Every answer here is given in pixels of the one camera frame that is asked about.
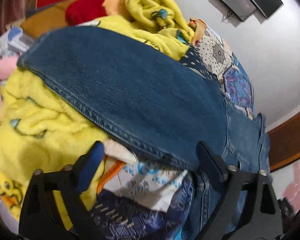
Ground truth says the blue denim jacket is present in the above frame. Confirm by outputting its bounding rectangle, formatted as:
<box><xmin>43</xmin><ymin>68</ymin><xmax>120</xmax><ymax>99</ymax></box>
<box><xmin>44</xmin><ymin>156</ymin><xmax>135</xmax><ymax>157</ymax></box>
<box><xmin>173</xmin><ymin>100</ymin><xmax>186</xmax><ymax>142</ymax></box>
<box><xmin>18</xmin><ymin>26</ymin><xmax>269</xmax><ymax>239</ymax></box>

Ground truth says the blue patchwork bedspread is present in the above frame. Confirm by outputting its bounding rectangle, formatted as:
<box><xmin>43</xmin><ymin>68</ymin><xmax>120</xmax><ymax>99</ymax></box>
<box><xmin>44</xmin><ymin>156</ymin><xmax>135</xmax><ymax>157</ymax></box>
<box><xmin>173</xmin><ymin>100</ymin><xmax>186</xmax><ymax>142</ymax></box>
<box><xmin>91</xmin><ymin>30</ymin><xmax>260</xmax><ymax>239</ymax></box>

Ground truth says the yellow cartoon fleece blanket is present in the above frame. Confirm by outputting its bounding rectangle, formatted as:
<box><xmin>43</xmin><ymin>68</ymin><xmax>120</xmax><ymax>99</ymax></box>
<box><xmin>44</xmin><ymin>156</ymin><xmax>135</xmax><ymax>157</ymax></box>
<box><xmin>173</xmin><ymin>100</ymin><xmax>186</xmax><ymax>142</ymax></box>
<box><xmin>0</xmin><ymin>0</ymin><xmax>194</xmax><ymax>219</ymax></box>

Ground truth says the red plush toy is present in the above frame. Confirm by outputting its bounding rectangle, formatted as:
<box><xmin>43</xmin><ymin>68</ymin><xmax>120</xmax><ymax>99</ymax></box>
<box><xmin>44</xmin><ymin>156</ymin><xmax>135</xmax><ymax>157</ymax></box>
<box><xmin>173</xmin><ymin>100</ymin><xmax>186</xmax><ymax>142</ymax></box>
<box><xmin>65</xmin><ymin>0</ymin><xmax>127</xmax><ymax>27</ymax></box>

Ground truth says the brown wooden door frame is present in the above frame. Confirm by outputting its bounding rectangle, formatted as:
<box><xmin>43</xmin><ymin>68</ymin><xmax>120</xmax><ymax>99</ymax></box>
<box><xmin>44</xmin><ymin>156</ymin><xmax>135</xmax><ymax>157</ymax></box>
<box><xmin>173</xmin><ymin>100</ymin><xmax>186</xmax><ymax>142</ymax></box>
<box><xmin>268</xmin><ymin>112</ymin><xmax>300</xmax><ymax>171</ymax></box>

